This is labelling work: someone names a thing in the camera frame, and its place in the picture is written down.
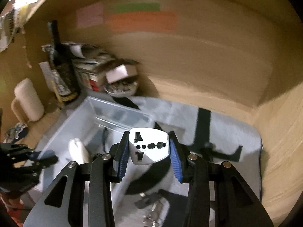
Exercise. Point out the black clip tool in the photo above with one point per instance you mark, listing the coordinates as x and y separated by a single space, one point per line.
212 152

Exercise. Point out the dark wine bottle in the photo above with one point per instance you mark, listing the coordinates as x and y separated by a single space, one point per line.
61 67

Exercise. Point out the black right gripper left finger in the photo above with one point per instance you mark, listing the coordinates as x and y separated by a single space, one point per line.
120 153

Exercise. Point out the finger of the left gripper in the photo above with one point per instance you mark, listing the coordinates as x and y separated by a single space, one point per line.
41 155
46 162

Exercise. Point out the orange sticky note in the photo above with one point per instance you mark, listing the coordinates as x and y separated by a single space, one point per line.
147 21

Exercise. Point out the white bowl of stones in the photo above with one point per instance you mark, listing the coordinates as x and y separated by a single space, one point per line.
121 89

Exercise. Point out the green sticky note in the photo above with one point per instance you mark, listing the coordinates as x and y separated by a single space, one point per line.
136 7

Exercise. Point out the white handheld massager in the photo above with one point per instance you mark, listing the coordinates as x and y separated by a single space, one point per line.
78 151

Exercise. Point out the small white cardboard box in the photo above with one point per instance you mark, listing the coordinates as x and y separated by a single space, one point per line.
121 72

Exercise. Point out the clear plastic storage bin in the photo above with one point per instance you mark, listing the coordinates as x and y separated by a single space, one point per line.
99 124

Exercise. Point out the beige mug with handle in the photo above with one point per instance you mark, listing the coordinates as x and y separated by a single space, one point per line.
27 98

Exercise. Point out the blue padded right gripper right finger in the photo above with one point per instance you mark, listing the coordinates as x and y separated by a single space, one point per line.
178 157

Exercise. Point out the blue cartoon sticker card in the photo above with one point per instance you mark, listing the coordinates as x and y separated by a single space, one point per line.
16 133

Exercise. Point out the pink sticky note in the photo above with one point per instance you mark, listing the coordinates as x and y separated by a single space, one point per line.
91 15

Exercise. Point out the white travel plug adapter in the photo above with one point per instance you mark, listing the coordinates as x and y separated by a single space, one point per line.
148 146

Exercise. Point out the stack of books and papers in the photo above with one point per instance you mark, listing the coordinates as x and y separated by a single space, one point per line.
90 63

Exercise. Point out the step drill bit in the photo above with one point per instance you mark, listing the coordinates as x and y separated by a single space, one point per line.
151 219

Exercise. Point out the grey felt mat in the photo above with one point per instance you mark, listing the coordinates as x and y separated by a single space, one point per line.
193 127

